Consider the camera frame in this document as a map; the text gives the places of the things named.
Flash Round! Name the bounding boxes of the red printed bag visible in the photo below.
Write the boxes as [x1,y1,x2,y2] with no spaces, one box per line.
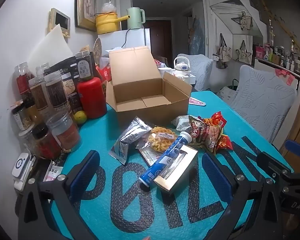
[96,64,112,83]

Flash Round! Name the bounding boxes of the peanut snack packet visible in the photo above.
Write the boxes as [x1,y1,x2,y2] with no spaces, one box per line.
[187,116,224,157]

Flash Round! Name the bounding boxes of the white patterned packet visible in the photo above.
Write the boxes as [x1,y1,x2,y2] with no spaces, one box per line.
[171,115,198,132]

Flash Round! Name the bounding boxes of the blue tube with white cap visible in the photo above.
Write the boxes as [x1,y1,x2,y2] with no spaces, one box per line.
[139,131,192,188]

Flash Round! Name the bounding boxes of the white fridge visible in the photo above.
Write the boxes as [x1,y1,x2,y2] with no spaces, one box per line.
[98,28,150,55]

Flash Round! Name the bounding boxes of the white square gadget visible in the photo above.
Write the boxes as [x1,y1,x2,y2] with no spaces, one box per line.
[12,152,32,179]

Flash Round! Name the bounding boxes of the yellow pot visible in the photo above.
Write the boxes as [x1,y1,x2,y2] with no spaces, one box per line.
[94,12,129,35]

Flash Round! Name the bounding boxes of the red snack packet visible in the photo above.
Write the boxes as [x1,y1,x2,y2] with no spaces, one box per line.
[205,110,227,128]
[214,134,233,153]

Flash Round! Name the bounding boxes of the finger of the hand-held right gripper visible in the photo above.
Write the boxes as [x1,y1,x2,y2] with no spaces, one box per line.
[256,152,294,178]
[284,139,300,158]

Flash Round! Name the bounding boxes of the cream wall intercom screen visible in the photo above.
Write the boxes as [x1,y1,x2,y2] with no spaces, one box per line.
[48,8,72,38]

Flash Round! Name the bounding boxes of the red bottle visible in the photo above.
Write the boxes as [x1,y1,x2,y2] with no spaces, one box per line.
[77,77,108,119]

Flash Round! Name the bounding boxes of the pale green kettle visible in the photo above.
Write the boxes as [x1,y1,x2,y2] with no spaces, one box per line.
[126,7,145,30]

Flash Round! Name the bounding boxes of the woven round trivet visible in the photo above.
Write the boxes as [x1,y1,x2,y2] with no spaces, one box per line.
[93,37,103,63]

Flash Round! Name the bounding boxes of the chair with grey leaf cover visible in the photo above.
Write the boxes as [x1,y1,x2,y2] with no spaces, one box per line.
[216,65,297,140]
[177,54,213,92]

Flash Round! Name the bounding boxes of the cream tote bag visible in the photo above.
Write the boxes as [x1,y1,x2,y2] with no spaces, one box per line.
[216,34,233,69]
[235,40,252,63]

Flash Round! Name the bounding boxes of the clear plastic bag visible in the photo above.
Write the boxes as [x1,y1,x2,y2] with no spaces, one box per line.
[101,2,118,14]

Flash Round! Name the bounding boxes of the gold framed picture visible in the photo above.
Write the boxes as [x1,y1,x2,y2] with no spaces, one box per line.
[75,0,97,32]

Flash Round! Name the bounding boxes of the red white flat packet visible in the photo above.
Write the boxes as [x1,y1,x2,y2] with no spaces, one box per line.
[189,97,207,107]

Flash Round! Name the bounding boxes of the row of small bottles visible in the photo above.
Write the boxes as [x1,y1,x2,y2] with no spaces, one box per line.
[255,41,300,74]

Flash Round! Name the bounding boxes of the clear waffle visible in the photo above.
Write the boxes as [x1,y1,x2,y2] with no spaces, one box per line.
[136,126,179,167]

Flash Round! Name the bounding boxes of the white cartoon water bottle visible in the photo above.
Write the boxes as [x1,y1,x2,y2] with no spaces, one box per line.
[174,56,192,80]

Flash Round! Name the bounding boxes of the silver foil packet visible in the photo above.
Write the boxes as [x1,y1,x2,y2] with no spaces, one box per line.
[109,116,153,165]

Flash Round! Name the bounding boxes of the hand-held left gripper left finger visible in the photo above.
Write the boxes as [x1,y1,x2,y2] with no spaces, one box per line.
[17,150,100,240]

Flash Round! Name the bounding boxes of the dark purple standing pouch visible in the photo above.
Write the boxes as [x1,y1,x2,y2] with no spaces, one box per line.
[50,55,90,110]

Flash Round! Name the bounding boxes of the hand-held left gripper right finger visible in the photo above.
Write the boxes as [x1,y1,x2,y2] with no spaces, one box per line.
[201,152,284,240]

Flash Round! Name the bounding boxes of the pink white small packet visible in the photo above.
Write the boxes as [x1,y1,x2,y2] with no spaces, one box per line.
[44,165,63,183]

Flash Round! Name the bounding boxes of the gold window box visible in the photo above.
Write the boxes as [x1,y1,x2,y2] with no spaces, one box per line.
[154,145,199,199]

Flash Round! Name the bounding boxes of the blue hanging garment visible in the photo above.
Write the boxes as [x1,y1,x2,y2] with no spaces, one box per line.
[189,17,205,55]

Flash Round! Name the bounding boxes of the green lime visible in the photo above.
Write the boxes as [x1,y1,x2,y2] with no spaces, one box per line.
[74,110,87,124]

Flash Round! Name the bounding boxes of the brown cardboard box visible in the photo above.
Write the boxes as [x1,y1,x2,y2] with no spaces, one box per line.
[105,46,192,127]

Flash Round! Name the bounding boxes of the black power cable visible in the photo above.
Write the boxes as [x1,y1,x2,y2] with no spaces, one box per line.
[121,29,131,49]

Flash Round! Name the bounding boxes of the dark brown door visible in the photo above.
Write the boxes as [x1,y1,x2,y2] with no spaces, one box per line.
[146,20,173,67]

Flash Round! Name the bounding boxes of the teal bubble mat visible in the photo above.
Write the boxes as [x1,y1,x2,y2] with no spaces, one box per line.
[51,90,294,240]

